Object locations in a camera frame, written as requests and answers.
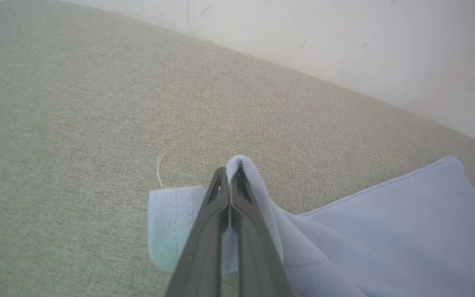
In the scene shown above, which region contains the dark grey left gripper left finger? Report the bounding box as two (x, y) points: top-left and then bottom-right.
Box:
(164, 167), (230, 297)

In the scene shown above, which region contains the beige fabric sofa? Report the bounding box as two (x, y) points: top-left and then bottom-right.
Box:
(0, 0), (475, 297)

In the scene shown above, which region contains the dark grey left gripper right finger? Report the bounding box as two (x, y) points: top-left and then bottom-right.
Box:
(229, 167), (295, 297)

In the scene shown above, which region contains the light blue polo shirt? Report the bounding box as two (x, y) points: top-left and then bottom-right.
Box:
(147, 154), (475, 297)

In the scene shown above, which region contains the loose white thread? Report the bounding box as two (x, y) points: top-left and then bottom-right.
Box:
(156, 152), (168, 189)

